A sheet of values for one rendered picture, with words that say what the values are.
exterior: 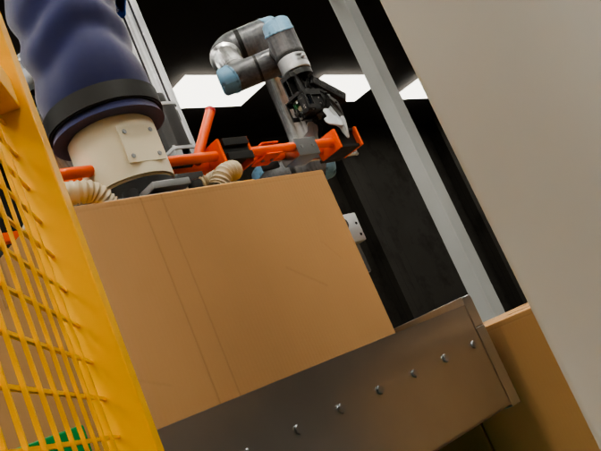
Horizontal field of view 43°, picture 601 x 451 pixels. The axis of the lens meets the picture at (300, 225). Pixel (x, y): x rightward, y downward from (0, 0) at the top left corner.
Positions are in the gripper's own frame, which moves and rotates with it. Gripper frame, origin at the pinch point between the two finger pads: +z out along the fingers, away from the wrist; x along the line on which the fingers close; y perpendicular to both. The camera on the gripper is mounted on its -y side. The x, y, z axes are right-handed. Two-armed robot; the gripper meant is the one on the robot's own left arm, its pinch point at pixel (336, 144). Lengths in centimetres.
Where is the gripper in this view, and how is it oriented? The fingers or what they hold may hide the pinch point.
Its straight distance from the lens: 189.4
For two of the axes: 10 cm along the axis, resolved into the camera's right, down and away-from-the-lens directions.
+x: 5.9, -4.1, -7.0
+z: 3.9, 9.0, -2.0
